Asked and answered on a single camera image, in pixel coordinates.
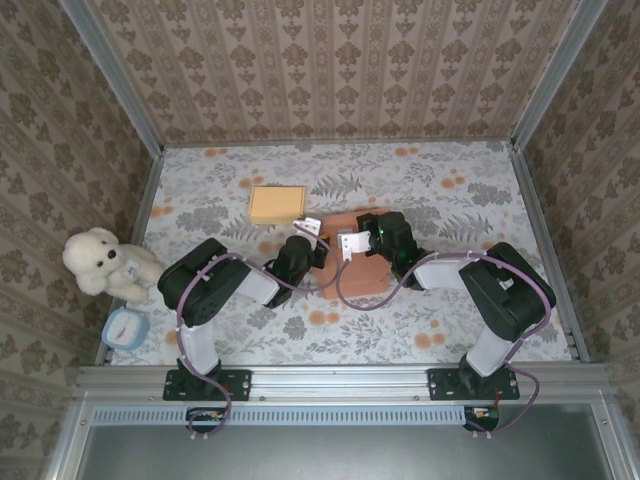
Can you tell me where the pink paper box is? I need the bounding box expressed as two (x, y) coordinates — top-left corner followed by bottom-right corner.
(319, 209), (391, 301)

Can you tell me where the yellow paper box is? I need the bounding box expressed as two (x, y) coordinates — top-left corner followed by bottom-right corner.
(248, 185), (307, 226)

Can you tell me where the floral patterned table cover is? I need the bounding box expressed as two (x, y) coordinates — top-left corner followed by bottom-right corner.
(107, 141), (574, 366)

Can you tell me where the small black circuit board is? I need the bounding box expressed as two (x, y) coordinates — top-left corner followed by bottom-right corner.
(463, 405), (502, 432)
(186, 406), (227, 434)

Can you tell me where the blue white round timer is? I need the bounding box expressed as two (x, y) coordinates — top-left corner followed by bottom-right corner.
(102, 307), (150, 351)

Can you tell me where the white teddy bear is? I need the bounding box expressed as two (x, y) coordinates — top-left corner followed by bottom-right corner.
(62, 227), (167, 304)

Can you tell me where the grey metal sheet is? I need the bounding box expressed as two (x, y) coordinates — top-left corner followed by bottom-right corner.
(74, 404), (621, 480)

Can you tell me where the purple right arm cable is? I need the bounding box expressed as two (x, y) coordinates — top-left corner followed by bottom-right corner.
(335, 247), (557, 441)

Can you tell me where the thin aluminium back rail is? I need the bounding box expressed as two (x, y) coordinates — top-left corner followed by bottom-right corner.
(162, 138), (516, 149)

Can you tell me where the aluminium mounting rail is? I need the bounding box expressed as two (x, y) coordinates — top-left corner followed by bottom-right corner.
(74, 363), (619, 402)

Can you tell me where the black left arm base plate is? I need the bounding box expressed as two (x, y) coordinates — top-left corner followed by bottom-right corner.
(163, 368), (252, 402)

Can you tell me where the aluminium table side rail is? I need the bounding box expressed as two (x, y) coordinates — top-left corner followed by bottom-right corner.
(94, 149), (165, 366)
(508, 144), (592, 362)

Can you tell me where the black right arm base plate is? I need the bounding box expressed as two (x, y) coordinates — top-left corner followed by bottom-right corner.
(427, 367), (521, 401)

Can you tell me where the grey slotted cable duct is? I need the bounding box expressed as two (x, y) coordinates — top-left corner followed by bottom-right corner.
(92, 403), (469, 427)

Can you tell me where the aluminium corner post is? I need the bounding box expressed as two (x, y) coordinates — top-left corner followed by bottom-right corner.
(510, 0), (610, 151)
(58, 0), (166, 157)

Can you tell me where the aluminium frame bar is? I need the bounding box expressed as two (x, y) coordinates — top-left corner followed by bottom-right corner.
(592, 399), (640, 480)
(42, 399), (94, 480)

